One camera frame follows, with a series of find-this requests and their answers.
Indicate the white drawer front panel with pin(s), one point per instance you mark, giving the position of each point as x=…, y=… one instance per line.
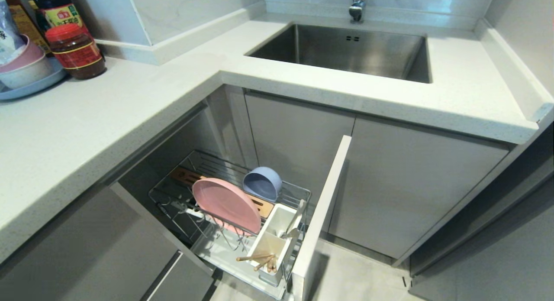
x=322, y=218

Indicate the white bowl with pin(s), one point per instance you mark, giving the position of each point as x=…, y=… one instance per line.
x=28, y=73

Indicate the white drip tray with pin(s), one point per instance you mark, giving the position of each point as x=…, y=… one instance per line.
x=220, y=253

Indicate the white plastic bag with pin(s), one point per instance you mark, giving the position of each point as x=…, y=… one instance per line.
x=8, y=34

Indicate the blue bowl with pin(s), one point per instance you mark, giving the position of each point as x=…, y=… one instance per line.
x=261, y=185

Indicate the pink plate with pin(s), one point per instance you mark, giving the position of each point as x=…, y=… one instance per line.
x=225, y=203

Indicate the amber oil bottle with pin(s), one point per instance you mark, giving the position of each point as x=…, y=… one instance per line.
x=24, y=21

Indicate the pink bowl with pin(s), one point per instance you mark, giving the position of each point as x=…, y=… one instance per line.
x=24, y=58

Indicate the white utensil holder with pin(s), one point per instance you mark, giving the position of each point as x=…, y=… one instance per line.
x=270, y=238

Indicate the light blue plate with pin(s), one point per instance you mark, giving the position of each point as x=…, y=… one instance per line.
x=37, y=84

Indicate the dark sauce bottle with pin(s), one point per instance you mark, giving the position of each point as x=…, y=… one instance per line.
x=58, y=11

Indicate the grey cabinet door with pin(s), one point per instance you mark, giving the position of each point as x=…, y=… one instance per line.
x=407, y=188
x=298, y=145

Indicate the red lidded sauce jar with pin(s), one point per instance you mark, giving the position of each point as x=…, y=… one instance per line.
x=76, y=52

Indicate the grey cabinet drawer front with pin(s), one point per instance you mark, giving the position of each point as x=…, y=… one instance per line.
x=86, y=249

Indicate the wooden cutting board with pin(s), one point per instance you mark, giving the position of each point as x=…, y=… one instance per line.
x=184, y=176

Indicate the chrome faucet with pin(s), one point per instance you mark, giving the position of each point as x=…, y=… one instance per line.
x=357, y=5

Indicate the wooden chopstick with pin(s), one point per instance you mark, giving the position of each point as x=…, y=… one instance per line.
x=272, y=265
x=253, y=257
x=263, y=263

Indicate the stainless steel sink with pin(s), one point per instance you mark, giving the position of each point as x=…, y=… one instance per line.
x=346, y=52

